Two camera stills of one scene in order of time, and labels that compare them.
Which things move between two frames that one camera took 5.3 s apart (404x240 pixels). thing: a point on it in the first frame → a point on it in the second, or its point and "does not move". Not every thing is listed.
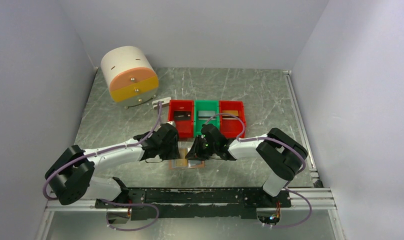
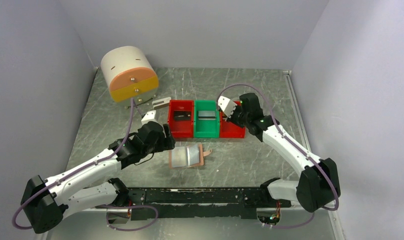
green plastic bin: [208, 105] does not move
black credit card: [182, 115] does not move
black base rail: [196, 203] does not move
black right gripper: [194, 153] → [231, 119]
